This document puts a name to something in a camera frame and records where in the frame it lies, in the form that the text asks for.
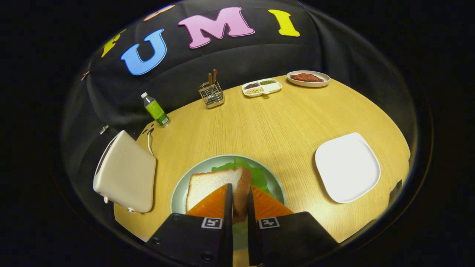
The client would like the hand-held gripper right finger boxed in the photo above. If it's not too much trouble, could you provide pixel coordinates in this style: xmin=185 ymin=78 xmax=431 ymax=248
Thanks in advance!
xmin=246 ymin=185 xmax=339 ymax=267

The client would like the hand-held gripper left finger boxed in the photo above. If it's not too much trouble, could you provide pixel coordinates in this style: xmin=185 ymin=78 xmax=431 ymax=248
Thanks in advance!
xmin=146 ymin=183 xmax=234 ymax=267

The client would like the white bread slice brown crust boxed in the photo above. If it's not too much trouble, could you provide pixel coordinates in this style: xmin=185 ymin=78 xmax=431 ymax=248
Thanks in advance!
xmin=186 ymin=166 xmax=253 ymax=224

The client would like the green lettuce leaf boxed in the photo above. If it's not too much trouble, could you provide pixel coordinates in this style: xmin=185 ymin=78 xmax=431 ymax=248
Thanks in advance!
xmin=212 ymin=158 xmax=275 ymax=197

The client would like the pale green round plate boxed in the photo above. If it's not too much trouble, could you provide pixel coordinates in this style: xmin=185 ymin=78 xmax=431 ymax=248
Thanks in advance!
xmin=171 ymin=154 xmax=287 ymax=251

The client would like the white square plate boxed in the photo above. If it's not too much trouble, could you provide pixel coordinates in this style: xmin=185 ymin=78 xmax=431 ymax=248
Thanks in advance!
xmin=315 ymin=132 xmax=381 ymax=204

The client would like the white toaster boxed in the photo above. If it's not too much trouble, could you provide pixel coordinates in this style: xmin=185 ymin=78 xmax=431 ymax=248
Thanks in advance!
xmin=93 ymin=130 xmax=157 ymax=214

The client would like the green label plastic bottle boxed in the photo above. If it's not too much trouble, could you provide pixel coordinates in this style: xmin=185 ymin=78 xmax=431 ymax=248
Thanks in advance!
xmin=141 ymin=92 xmax=171 ymax=128

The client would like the white divided dish of beans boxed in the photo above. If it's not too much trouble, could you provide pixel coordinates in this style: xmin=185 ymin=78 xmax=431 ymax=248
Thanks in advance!
xmin=242 ymin=78 xmax=282 ymax=98

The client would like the white round plate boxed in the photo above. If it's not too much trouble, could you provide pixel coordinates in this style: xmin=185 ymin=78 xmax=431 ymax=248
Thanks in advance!
xmin=286 ymin=70 xmax=331 ymax=88

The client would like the red meat slice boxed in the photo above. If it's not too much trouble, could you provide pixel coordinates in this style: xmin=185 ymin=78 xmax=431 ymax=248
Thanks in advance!
xmin=290 ymin=73 xmax=324 ymax=83

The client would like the metal wire utensil holder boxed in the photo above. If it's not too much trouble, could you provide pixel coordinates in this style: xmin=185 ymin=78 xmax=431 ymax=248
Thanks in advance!
xmin=199 ymin=81 xmax=225 ymax=109

